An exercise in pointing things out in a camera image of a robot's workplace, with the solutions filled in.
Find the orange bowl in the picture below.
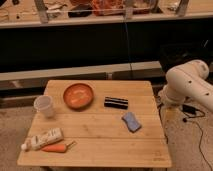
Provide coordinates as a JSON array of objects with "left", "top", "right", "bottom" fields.
[{"left": 63, "top": 83, "right": 94, "bottom": 110}]

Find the blue hanging cable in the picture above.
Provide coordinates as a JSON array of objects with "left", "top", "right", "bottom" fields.
[{"left": 124, "top": 18, "right": 134, "bottom": 72}]

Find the black object on shelf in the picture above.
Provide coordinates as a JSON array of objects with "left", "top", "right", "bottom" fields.
[{"left": 68, "top": 4, "right": 92, "bottom": 18}]

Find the blue sponge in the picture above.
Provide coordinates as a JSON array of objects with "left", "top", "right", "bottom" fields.
[{"left": 122, "top": 112, "right": 142, "bottom": 133}]

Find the black cable on floor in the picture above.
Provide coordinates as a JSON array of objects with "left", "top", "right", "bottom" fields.
[{"left": 181, "top": 104, "right": 213, "bottom": 170}]

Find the clear plastic cup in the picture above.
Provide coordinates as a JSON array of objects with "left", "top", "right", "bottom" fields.
[{"left": 34, "top": 95, "right": 54, "bottom": 118}]

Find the red object on shelf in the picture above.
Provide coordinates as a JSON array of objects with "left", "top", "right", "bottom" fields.
[{"left": 91, "top": 0, "right": 123, "bottom": 16}]

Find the orange toy carrot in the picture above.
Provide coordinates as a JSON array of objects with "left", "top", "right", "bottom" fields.
[{"left": 42, "top": 141, "right": 76, "bottom": 153}]

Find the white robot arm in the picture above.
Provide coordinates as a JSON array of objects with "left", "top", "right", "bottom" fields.
[{"left": 160, "top": 60, "right": 213, "bottom": 112}]

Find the white tube with cap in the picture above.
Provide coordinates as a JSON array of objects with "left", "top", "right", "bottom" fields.
[{"left": 21, "top": 128, "right": 64, "bottom": 151}]

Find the metal shelf rack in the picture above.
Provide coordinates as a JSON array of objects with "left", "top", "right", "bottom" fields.
[{"left": 0, "top": 0, "right": 213, "bottom": 29}]

